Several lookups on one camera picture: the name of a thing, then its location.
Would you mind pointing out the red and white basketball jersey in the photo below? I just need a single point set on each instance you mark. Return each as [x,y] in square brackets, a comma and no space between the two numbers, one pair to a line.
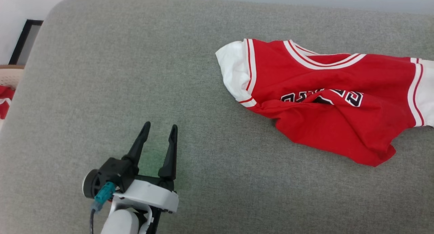
[325,125]

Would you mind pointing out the beige laundry basket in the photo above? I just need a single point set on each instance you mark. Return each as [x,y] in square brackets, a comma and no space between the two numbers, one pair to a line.
[10,76]

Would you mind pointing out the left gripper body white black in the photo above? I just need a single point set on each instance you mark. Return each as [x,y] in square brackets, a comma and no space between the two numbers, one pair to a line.
[149,195]

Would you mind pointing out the red garment in basket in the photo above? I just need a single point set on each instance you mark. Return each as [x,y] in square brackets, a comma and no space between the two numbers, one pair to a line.
[4,101]

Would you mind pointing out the grey fabric sofa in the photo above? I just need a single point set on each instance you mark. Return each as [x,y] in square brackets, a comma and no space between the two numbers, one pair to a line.
[203,125]

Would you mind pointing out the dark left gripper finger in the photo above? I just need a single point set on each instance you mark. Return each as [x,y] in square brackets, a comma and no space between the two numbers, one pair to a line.
[138,147]
[170,159]

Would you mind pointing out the black framed panel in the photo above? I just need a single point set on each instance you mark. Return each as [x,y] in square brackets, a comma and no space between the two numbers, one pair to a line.
[21,40]

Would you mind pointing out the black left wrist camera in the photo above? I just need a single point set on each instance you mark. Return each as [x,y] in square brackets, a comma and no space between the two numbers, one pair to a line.
[91,183]

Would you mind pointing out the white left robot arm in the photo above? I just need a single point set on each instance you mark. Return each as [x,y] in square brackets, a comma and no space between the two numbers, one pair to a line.
[120,223]

